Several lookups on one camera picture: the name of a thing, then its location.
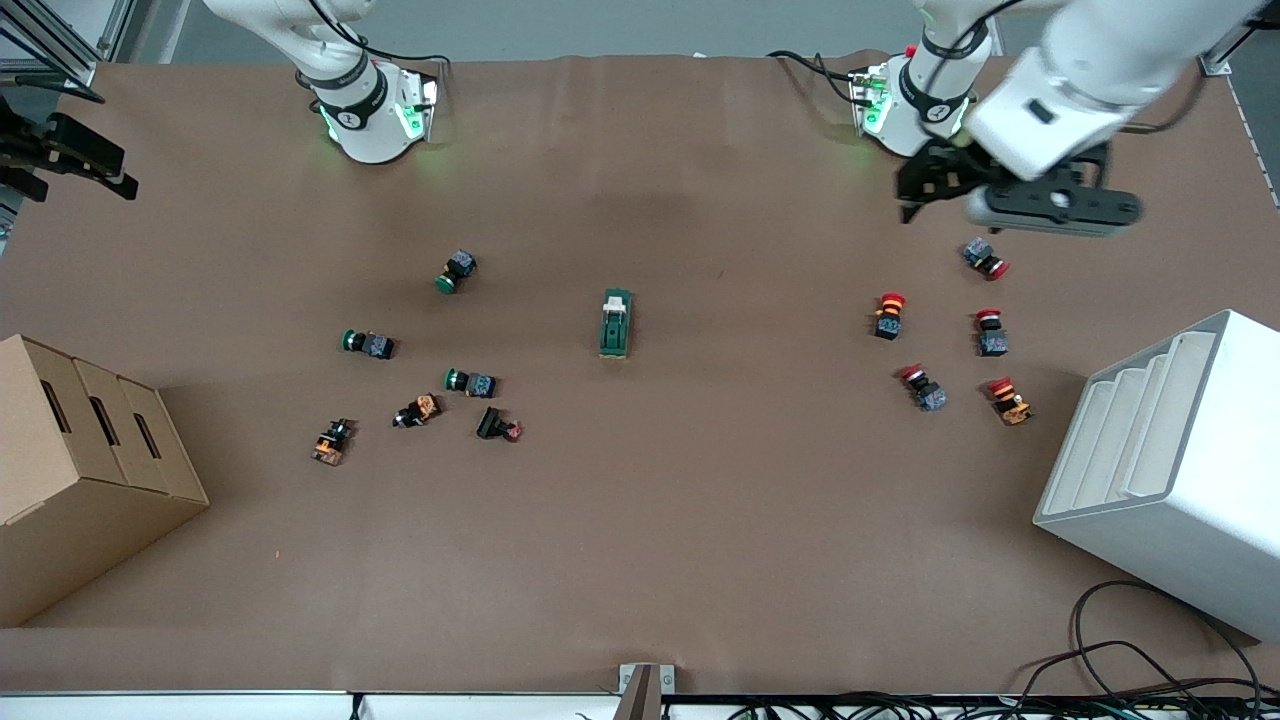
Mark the white stepped rack box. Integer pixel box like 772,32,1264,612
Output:
1033,309,1280,643

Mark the brown cardboard box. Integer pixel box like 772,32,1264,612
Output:
0,334,211,629

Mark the grey metal bracket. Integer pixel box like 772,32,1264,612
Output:
618,663,676,720

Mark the black base power cable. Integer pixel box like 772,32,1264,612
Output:
305,0,451,69
768,48,866,106

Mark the red button orange body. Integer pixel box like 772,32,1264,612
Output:
987,376,1033,427

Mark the looped black cable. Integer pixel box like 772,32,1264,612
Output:
1020,580,1266,701

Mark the green load switch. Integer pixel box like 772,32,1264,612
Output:
599,289,634,359

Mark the black cable bundle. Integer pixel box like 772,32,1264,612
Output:
690,690,1280,720

